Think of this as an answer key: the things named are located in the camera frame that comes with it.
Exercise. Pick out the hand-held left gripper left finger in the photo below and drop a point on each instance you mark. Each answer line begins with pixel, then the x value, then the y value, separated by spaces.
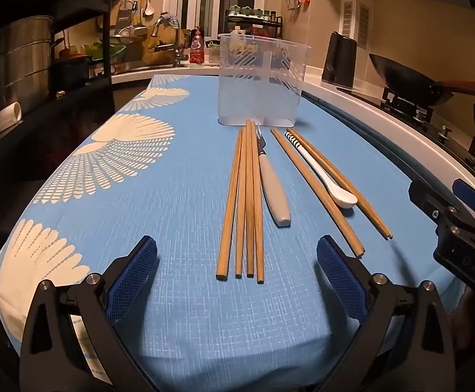
pixel 135 277

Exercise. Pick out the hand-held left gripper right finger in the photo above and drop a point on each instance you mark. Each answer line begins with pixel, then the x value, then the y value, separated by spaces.
pixel 339 277

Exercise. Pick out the wooden chopstick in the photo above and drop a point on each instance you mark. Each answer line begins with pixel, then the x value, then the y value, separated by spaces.
pixel 249 212
pixel 257 212
pixel 231 204
pixel 315 190
pixel 242 212
pixel 372 221
pixel 378 217

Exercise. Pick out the clear plastic utensil holder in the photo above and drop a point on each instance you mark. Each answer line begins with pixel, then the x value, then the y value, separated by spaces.
pixel 257 90

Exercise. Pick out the white ceramic spoon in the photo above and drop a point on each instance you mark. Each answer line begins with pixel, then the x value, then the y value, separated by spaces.
pixel 345 200

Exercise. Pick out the blue printed tablecloth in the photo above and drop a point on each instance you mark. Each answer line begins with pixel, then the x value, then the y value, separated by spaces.
pixel 180 212

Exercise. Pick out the black gas stove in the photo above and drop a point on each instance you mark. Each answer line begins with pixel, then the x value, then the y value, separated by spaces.
pixel 425 122

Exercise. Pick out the black electric kettle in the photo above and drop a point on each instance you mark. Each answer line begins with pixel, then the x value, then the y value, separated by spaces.
pixel 339 63

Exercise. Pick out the dark cooking pot with lid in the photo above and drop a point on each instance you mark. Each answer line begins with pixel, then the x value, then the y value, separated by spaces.
pixel 69 73

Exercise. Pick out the green bowl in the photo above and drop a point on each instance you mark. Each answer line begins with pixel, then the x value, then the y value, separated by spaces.
pixel 102 51

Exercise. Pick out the black metal shelf rack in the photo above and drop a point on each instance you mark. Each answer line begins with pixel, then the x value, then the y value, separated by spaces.
pixel 106 49

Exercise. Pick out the chrome sink faucet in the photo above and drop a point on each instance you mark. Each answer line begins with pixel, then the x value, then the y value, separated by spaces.
pixel 176 45

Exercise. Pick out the red dish soap bottle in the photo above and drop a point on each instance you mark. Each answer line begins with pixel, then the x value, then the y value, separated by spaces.
pixel 197 49

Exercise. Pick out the glass jar with lid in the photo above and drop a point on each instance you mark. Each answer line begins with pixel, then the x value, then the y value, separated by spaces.
pixel 213 53

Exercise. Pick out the steel strainer bowl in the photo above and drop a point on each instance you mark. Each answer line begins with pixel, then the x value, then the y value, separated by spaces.
pixel 129 36

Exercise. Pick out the large steel stockpot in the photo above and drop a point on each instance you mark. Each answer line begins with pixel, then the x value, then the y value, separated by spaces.
pixel 20 61

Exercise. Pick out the row of spice jars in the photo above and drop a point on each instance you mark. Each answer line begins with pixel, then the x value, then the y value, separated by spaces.
pixel 253 11

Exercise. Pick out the metal grater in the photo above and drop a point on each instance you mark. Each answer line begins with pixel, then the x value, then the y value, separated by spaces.
pixel 125 14

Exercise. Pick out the white ladle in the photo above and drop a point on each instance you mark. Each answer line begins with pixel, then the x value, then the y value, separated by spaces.
pixel 148 8

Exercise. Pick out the white wall vent panel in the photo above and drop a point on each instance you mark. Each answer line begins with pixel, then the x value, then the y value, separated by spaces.
pixel 347 18
pixel 363 24

